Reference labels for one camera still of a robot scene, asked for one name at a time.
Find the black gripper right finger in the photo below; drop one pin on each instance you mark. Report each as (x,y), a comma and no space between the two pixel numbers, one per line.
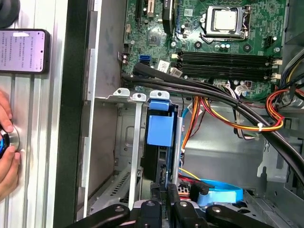
(185,216)

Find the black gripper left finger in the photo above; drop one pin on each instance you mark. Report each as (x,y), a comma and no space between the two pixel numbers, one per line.
(107,216)

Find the hard disk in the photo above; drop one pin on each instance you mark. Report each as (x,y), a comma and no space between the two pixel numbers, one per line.
(160,130)

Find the round black blue-ringed tool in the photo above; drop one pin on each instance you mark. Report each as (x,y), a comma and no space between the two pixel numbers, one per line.
(13,140)

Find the metal disk bay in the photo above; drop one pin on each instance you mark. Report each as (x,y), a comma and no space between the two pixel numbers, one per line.
(136,142)

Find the person's bare hand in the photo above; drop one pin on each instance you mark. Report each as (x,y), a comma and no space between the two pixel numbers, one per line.
(9,171)

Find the black PC case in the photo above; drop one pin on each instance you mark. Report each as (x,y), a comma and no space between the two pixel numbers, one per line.
(71,118)

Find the black RAM slot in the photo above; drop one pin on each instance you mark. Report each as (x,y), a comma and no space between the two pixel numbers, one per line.
(225,72)
(225,53)
(225,59)
(225,66)

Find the blue SATA port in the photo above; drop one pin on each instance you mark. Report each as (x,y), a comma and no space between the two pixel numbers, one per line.
(145,59)

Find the black CPU socket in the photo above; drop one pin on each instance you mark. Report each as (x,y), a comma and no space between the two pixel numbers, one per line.
(207,33)

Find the black smartphone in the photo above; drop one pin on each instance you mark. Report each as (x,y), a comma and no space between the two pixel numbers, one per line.
(23,51)

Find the silver CPU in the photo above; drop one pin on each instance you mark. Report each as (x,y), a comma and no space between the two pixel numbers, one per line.
(225,20)

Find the metal socket cover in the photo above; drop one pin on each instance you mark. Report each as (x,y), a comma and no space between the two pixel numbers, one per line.
(240,21)

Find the black graphics card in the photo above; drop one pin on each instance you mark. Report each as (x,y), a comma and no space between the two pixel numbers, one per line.
(169,14)

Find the black expansion slot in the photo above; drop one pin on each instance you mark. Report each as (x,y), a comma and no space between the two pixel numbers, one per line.
(138,12)

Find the white expansion slot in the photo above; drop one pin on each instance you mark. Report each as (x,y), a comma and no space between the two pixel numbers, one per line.
(150,8)

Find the green motherboard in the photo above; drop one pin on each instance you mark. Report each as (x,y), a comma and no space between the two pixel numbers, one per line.
(259,14)

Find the grey power supply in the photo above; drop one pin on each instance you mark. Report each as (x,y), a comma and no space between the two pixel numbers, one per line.
(295,21)

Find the black round object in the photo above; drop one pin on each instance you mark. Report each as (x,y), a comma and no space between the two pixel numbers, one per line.
(8,12)

